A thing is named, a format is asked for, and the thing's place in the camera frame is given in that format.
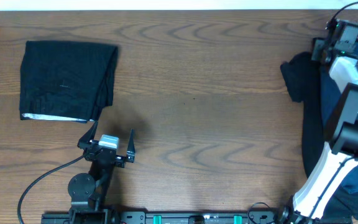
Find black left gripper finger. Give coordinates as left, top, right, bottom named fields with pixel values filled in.
left=77, top=121, right=98, bottom=149
left=126, top=129, right=135, bottom=162

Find dark blue shorts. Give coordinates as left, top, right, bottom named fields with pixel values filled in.
left=319, top=40, right=358, bottom=195

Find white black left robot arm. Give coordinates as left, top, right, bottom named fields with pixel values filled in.
left=41, top=123, right=135, bottom=224

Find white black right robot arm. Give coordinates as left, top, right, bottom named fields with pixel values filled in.
left=278, top=40, right=358, bottom=223

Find black garment pile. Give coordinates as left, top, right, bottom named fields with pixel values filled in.
left=280, top=39, right=358, bottom=221

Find folded black garment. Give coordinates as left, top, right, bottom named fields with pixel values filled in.
left=19, top=40, right=119, bottom=123

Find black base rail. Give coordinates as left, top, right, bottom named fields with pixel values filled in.
left=41, top=210, right=278, bottom=224

